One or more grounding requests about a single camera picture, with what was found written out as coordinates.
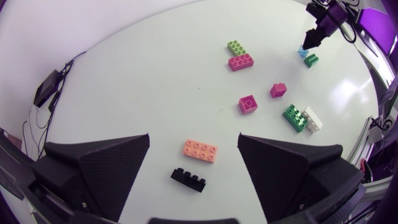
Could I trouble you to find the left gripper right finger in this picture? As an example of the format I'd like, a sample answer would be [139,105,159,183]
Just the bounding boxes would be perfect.
[238,133,364,223]

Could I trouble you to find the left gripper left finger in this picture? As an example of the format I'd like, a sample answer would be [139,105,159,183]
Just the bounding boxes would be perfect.
[30,133,150,223]

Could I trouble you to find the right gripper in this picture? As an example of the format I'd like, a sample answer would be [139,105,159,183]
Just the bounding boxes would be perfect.
[303,26,331,50]

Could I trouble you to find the lime green toy brick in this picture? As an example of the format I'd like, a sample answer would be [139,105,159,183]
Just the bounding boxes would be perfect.
[226,40,248,57]

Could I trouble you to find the small green toy brick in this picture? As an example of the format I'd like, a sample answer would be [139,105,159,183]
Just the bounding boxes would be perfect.
[303,53,320,68]

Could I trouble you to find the large green toy brick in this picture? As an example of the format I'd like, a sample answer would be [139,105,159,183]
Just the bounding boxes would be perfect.
[282,103,309,134]

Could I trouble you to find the small red toy brick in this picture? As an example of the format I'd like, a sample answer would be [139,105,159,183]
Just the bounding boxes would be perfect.
[238,94,259,115]
[269,82,288,99]

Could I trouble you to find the white toy brick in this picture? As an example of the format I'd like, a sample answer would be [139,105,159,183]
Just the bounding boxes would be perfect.
[300,106,323,134]

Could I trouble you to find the large red toy brick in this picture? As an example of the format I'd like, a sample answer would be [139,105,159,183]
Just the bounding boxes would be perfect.
[228,53,255,72]

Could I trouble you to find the orange toy brick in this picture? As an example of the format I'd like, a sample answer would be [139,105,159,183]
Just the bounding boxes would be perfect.
[182,138,218,164]

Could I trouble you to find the black toy brick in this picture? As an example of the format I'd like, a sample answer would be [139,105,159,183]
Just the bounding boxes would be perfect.
[170,167,207,193]

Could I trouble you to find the black power brick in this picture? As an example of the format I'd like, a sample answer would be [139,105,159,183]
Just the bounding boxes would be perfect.
[33,69,62,108]

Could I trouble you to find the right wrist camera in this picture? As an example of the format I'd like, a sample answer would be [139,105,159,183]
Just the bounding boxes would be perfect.
[305,1,326,19]

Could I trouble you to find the blue cable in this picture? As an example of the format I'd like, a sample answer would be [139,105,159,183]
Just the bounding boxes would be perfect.
[65,51,88,65]

